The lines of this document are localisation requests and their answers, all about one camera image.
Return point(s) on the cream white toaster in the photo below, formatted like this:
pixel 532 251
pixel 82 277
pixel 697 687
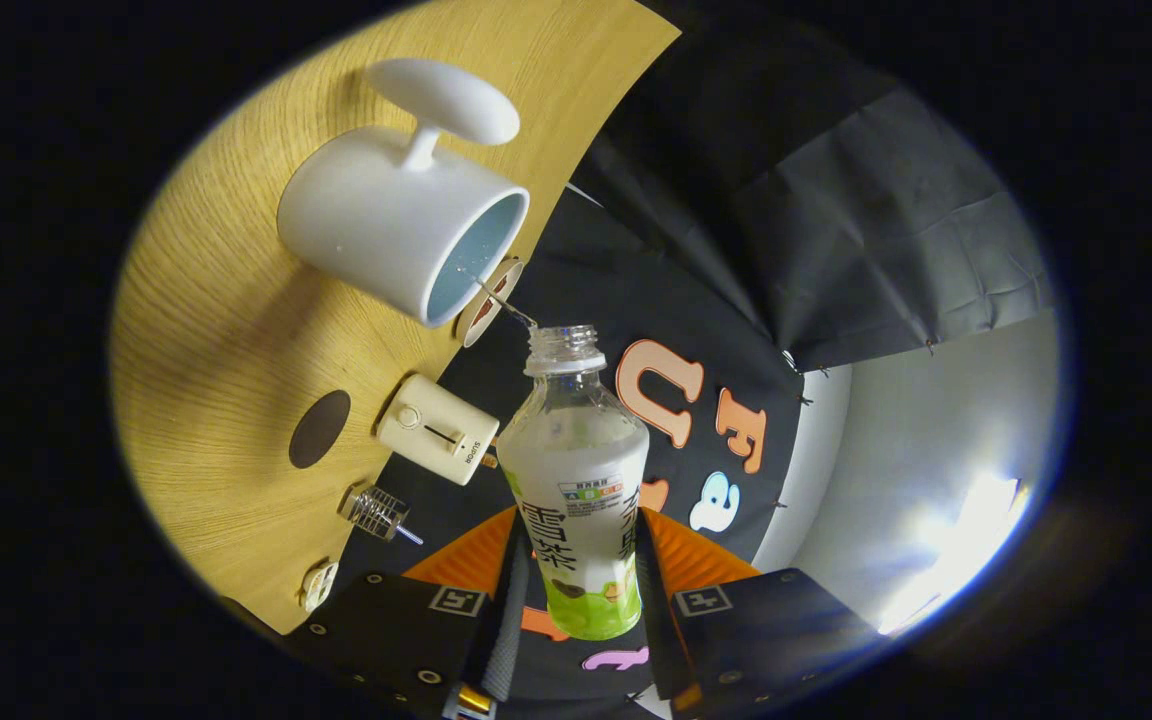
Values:
pixel 436 430

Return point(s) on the black backdrop cloth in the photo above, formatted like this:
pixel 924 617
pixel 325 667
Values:
pixel 886 220

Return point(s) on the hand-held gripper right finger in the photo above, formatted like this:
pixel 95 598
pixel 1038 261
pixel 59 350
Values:
pixel 664 650

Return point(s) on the wooden table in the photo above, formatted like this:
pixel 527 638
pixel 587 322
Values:
pixel 216 330

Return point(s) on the large ceiling light panel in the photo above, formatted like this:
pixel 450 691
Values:
pixel 966 550

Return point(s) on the clear juice bottle white label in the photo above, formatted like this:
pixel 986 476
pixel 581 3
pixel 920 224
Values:
pixel 576 500

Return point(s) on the round dark brown coaster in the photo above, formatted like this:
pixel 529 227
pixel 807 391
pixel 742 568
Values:
pixel 319 430

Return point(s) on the white cup blue inside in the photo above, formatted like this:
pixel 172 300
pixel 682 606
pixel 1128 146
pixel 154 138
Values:
pixel 376 220

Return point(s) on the white divided tray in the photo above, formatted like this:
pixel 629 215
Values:
pixel 318 587

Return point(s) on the striped straw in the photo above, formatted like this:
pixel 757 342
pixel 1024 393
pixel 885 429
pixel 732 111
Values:
pixel 411 536

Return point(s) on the small beige plate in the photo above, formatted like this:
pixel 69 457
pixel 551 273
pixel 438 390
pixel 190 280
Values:
pixel 481 315

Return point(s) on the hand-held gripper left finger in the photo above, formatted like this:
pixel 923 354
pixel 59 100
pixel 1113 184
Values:
pixel 506 640

